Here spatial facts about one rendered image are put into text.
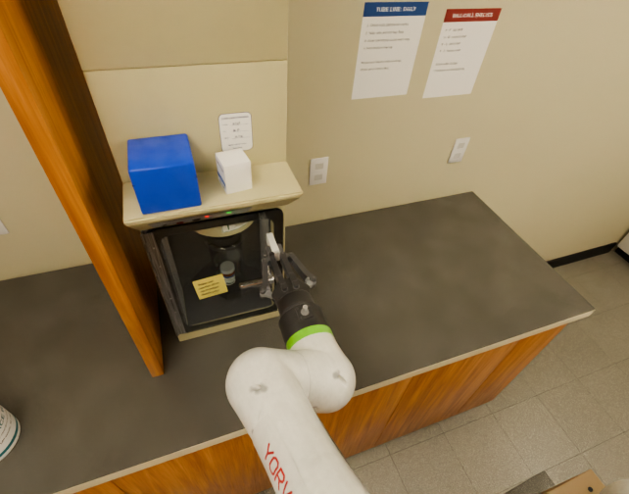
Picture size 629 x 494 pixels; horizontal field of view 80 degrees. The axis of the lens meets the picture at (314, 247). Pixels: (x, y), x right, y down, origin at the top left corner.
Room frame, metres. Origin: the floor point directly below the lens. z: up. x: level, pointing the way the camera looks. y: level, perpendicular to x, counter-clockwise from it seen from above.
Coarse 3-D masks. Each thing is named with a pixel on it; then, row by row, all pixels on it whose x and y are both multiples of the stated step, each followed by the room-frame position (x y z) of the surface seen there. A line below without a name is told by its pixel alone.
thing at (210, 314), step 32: (192, 224) 0.59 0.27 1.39; (224, 224) 0.61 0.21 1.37; (256, 224) 0.64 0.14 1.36; (192, 256) 0.58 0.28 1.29; (224, 256) 0.61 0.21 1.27; (256, 256) 0.64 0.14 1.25; (192, 288) 0.57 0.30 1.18; (256, 288) 0.64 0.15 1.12; (192, 320) 0.56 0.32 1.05; (224, 320) 0.60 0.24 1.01
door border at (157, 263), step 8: (152, 232) 0.55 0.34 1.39; (152, 240) 0.55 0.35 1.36; (152, 248) 0.55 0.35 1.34; (152, 256) 0.55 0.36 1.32; (160, 256) 0.55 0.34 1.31; (152, 264) 0.54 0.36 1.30; (160, 264) 0.55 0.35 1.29; (160, 272) 0.55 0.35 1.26; (160, 280) 0.55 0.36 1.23; (168, 280) 0.55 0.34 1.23; (168, 288) 0.55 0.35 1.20; (168, 296) 0.55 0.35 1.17; (168, 304) 0.54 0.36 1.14; (176, 312) 0.55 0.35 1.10; (176, 320) 0.55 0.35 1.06; (176, 328) 0.55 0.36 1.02
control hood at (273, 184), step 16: (208, 176) 0.60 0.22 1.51; (256, 176) 0.61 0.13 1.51; (272, 176) 0.62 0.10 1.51; (288, 176) 0.62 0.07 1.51; (128, 192) 0.53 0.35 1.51; (208, 192) 0.55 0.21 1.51; (224, 192) 0.55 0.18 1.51; (240, 192) 0.56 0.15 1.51; (256, 192) 0.56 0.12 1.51; (272, 192) 0.57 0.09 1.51; (288, 192) 0.57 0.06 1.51; (128, 208) 0.48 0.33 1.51; (192, 208) 0.50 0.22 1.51; (208, 208) 0.51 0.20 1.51; (224, 208) 0.52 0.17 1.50; (240, 208) 0.55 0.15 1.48; (256, 208) 0.60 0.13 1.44; (128, 224) 0.45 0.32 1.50; (144, 224) 0.48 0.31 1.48
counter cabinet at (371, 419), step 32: (512, 352) 0.77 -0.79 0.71; (416, 384) 0.60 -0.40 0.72; (448, 384) 0.67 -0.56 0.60; (480, 384) 0.76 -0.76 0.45; (320, 416) 0.45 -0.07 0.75; (352, 416) 0.50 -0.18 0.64; (384, 416) 0.57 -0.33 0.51; (416, 416) 0.64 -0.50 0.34; (448, 416) 0.74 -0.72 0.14; (224, 448) 0.33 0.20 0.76; (352, 448) 0.53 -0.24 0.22; (128, 480) 0.23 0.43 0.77; (160, 480) 0.25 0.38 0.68; (192, 480) 0.28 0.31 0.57; (224, 480) 0.32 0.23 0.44; (256, 480) 0.36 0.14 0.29
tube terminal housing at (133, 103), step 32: (224, 64) 0.64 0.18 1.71; (256, 64) 0.66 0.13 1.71; (96, 96) 0.56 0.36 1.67; (128, 96) 0.57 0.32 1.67; (160, 96) 0.59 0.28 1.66; (192, 96) 0.61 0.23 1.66; (224, 96) 0.64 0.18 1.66; (256, 96) 0.66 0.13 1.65; (128, 128) 0.57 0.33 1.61; (160, 128) 0.59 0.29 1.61; (192, 128) 0.61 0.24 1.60; (256, 128) 0.66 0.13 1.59; (256, 160) 0.66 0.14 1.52; (256, 320) 0.65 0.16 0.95
